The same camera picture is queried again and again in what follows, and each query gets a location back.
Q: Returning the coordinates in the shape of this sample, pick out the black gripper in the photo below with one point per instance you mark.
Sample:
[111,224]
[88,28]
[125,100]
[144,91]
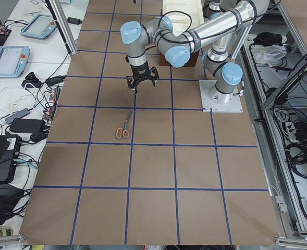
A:
[139,71]

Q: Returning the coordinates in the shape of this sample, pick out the orange grey scissors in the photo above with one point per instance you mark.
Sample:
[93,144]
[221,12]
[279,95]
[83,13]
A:
[122,132]

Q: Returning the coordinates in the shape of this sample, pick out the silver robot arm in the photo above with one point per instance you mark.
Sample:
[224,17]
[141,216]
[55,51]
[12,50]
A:
[210,7]
[177,50]

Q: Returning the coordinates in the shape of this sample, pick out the brown wooden cabinet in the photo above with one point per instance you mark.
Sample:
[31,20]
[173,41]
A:
[191,62]

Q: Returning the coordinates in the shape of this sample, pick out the white plastic tray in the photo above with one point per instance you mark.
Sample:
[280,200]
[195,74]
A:
[185,12]

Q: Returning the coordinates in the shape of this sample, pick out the blue teach pendant far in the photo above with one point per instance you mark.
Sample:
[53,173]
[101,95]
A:
[40,27]

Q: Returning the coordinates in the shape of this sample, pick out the blue teach pendant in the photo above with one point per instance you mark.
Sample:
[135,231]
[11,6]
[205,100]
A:
[40,27]
[13,61]

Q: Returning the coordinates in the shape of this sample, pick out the black power adapter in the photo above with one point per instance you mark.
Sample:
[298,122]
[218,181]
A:
[26,125]

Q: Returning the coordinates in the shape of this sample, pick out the blue teach pendant near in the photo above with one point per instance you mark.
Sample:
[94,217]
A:
[13,61]

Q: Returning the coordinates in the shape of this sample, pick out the black laptop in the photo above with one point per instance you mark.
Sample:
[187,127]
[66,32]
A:
[9,152]

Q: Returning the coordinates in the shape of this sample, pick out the aluminium frame post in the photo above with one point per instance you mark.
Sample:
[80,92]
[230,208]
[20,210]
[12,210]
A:
[58,14]

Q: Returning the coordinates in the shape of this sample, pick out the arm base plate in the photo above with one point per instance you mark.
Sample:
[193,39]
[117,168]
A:
[216,102]

